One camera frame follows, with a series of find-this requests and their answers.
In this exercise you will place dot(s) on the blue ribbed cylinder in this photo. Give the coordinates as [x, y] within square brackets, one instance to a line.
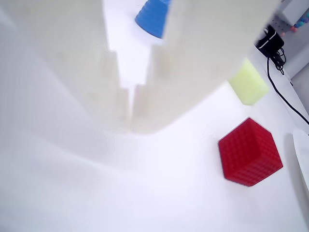
[152, 17]

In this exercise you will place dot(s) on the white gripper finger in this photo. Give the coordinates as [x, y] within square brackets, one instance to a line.
[60, 72]
[198, 48]

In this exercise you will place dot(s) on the white box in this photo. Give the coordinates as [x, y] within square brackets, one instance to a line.
[294, 12]

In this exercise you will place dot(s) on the pale yellow foam block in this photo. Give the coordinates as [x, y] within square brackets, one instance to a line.
[248, 84]

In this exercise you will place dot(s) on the black electronic device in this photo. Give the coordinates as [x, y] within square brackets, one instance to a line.
[270, 41]

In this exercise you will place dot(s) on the red cube block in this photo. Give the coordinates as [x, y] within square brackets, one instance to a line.
[248, 152]

